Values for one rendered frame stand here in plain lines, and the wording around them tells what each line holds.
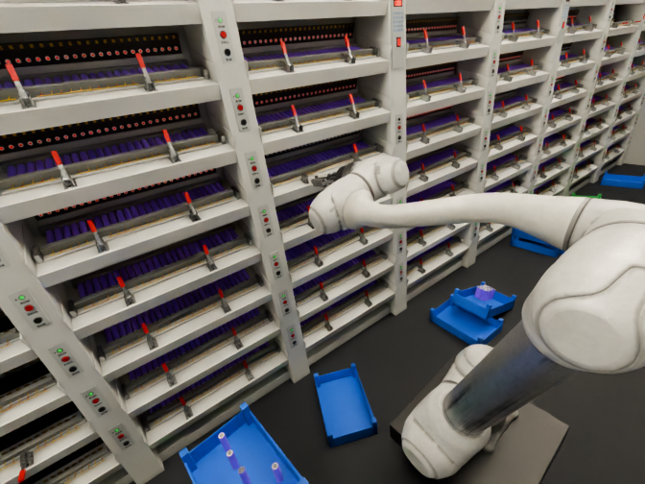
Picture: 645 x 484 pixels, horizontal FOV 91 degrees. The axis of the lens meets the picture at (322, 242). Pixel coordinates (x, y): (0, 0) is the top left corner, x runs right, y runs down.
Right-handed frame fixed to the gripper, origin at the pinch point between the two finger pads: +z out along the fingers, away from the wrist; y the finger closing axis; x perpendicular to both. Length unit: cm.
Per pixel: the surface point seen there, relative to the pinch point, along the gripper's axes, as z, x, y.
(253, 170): 3.9, 9.1, -21.1
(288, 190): 7.5, -1.4, -9.1
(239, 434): -17, -61, -58
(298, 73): -1.0, 35.3, 2.0
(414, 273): 26, -74, 65
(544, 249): 0, -94, 163
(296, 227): 14.9, -17.6, -6.7
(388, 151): 8.2, 0.9, 44.3
